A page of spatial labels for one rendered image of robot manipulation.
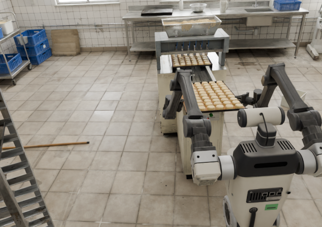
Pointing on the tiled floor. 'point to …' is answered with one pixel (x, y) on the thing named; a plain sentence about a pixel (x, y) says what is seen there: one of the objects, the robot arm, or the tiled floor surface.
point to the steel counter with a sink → (137, 46)
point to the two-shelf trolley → (5, 58)
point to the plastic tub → (299, 95)
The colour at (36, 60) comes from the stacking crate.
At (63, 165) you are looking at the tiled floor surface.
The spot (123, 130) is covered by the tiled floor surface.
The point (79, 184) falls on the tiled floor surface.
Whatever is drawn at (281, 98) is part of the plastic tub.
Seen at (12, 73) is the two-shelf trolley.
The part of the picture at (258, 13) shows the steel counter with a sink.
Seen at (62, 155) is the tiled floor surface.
